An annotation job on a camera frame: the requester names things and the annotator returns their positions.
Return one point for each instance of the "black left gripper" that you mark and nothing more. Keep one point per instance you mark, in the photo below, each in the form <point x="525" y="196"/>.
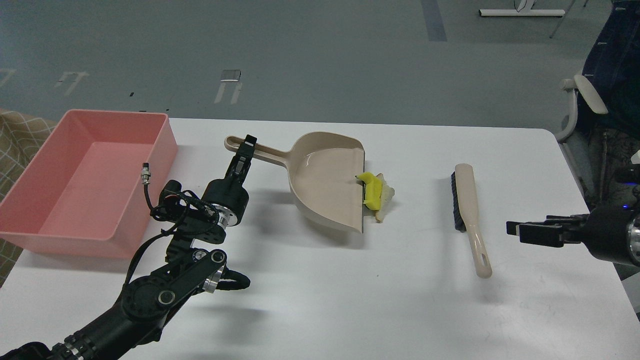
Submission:
<point x="228" y="195"/>

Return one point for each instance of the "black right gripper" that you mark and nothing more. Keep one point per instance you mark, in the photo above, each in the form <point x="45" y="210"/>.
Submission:
<point x="610" y="233"/>

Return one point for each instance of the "beige hand brush black bristles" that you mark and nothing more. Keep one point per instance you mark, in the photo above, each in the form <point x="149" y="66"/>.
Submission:
<point x="466" y="216"/>

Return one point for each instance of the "beige plastic dustpan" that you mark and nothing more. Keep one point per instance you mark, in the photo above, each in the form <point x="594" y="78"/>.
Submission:
<point x="322" y="168"/>

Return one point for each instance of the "yellow plastic piece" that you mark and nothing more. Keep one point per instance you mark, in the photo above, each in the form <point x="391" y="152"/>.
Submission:
<point x="373" y="188"/>

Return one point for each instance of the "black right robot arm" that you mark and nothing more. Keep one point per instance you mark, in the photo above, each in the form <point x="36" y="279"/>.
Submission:
<point x="609" y="232"/>

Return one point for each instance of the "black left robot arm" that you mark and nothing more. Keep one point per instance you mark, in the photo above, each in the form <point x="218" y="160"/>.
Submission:
<point x="166" y="270"/>

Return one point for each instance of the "pink plastic bin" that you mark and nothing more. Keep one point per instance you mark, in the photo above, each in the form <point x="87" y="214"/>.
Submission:
<point x="82" y="194"/>

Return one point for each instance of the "white office chair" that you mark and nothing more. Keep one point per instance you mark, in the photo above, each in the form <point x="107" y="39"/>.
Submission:
<point x="578" y="86"/>

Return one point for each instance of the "person in green sweater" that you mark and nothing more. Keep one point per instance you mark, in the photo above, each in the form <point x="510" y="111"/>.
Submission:
<point x="612" y="67"/>

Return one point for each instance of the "white table leg base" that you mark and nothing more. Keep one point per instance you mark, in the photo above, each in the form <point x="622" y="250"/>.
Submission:
<point x="524" y="9"/>

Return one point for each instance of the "beige checkered cloth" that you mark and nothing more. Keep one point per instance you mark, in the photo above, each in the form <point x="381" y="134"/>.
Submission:
<point x="21" y="137"/>

